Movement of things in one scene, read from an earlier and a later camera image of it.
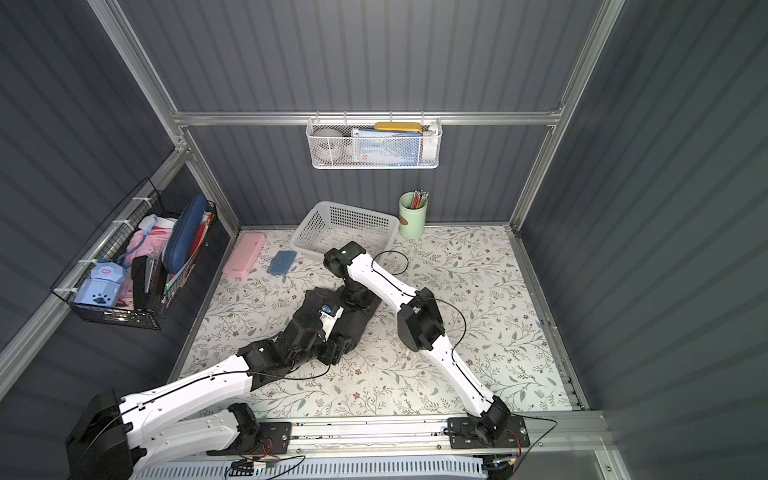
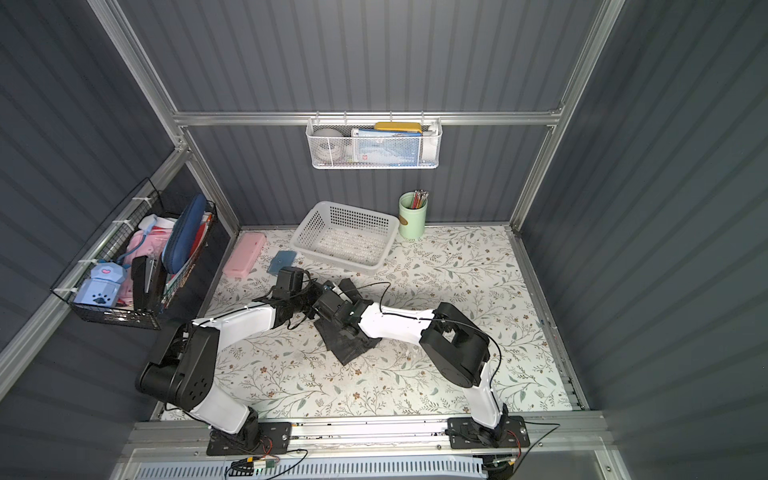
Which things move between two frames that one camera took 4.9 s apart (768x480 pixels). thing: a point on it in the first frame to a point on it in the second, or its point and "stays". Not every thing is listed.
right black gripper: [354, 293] to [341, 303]
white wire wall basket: [374, 143] stays
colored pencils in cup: [419, 198] stays
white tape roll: [328, 145] stays
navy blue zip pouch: [183, 233] stays
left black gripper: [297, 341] to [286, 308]
